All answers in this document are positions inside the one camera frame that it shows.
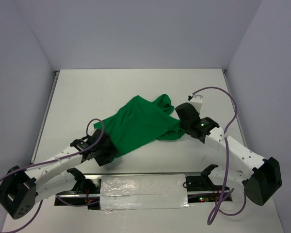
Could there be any green t shirt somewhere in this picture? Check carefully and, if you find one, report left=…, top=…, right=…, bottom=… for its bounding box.
left=94, top=94, right=185, bottom=156

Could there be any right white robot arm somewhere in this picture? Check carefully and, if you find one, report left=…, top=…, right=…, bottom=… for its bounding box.
left=176, top=102, right=282, bottom=206

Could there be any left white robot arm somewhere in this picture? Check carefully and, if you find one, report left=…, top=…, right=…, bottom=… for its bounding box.
left=0, top=129, right=119, bottom=219

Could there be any silver tape patch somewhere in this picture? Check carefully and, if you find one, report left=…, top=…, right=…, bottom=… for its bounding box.
left=99, top=174, right=189, bottom=210

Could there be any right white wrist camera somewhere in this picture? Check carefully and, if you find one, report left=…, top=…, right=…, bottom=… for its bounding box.
left=188, top=94, right=203, bottom=113

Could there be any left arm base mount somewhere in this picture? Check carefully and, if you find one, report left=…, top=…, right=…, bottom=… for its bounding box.
left=54, top=168, right=101, bottom=210

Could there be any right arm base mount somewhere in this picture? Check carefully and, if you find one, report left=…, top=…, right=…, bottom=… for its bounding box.
left=182, top=164, right=225, bottom=203

